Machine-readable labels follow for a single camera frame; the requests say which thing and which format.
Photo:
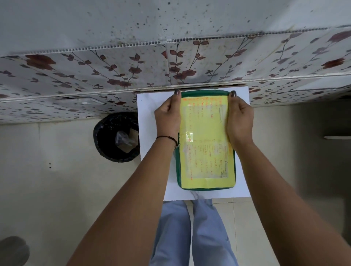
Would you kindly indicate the person's right forearm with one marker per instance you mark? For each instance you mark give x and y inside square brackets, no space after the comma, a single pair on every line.
[277,208]

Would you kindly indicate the person's right thumb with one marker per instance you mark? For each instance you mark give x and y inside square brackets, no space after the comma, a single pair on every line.
[232,100]

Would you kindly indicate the small white table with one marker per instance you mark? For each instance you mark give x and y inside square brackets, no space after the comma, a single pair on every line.
[149,115]

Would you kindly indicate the person's left thumb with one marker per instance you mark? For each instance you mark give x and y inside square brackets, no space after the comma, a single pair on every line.
[176,100]

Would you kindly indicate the person's blue jeans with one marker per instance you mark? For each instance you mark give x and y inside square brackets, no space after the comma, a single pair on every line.
[208,235]

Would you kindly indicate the grey round object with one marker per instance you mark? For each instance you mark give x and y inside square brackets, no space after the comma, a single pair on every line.
[13,252]

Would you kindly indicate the person's left forearm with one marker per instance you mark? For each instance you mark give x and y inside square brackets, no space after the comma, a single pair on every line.
[129,213]

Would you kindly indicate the person's left hand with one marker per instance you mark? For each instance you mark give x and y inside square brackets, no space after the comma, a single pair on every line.
[167,120]

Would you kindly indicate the black trash bin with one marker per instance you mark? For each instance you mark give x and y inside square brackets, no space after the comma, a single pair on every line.
[109,145]

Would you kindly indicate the crumpled clear plastic wrapper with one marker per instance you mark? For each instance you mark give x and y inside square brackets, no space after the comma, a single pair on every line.
[124,138]

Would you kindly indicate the green and yellow package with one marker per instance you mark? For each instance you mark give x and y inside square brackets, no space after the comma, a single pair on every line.
[207,153]

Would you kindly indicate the person's right hand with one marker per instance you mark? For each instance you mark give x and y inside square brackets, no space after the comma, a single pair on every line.
[240,123]

